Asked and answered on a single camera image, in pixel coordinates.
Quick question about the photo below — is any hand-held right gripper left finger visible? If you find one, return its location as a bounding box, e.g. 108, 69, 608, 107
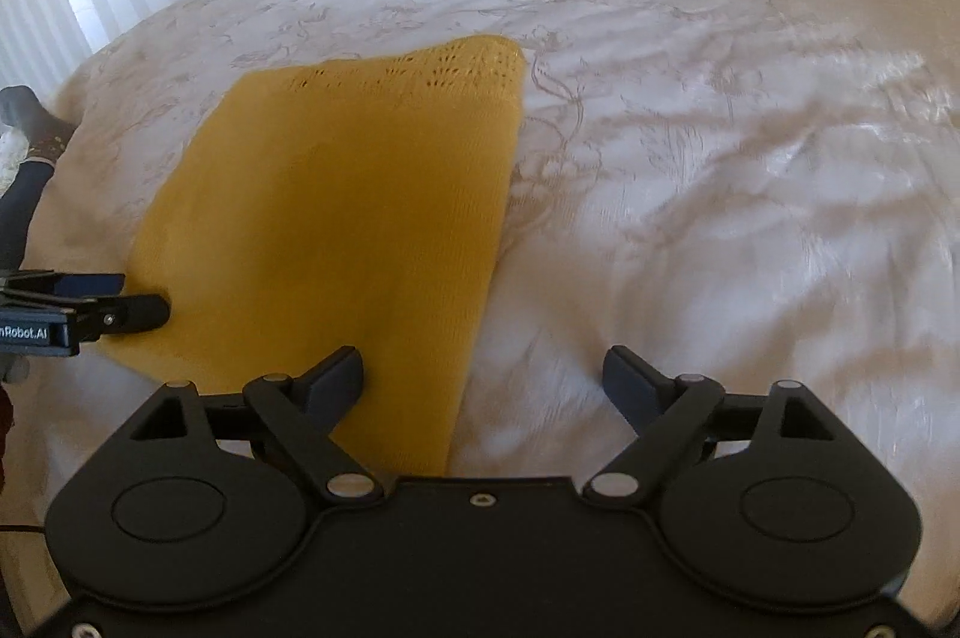
112, 345, 385, 505

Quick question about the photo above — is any white bed with bedspread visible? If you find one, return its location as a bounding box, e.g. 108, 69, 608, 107
0, 0, 960, 534

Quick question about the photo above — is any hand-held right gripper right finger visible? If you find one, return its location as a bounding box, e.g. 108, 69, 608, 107
583, 345, 852, 504

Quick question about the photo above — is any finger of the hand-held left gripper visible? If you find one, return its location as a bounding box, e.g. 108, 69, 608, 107
75, 294, 172, 339
56, 274, 126, 300

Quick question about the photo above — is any person's dark red clothing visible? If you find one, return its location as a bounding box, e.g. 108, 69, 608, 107
0, 383, 13, 496

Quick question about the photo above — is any yellow knit sweater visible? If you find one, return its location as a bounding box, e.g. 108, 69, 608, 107
101, 35, 526, 475

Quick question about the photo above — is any person's left forearm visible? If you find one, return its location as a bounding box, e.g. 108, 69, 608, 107
0, 86, 77, 276

